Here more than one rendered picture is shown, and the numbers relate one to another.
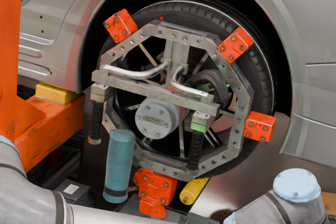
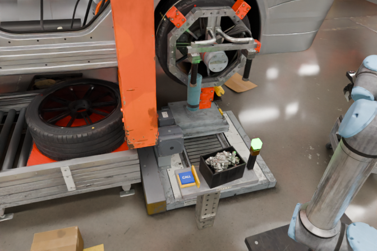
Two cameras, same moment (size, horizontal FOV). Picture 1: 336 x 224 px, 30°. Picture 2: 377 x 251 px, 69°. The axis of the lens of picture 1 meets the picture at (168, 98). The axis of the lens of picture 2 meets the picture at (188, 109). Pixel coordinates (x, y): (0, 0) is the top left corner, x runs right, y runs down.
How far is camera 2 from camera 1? 1.24 m
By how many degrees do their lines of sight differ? 33
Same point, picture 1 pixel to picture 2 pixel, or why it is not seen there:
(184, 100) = (240, 46)
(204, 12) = not seen: outside the picture
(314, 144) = (270, 45)
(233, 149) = (243, 61)
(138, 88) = (215, 47)
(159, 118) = (221, 60)
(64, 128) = not seen: hidden behind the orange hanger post
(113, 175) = (196, 98)
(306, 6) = not seen: outside the picture
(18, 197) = not seen: outside the picture
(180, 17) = (205, 1)
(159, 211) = (208, 105)
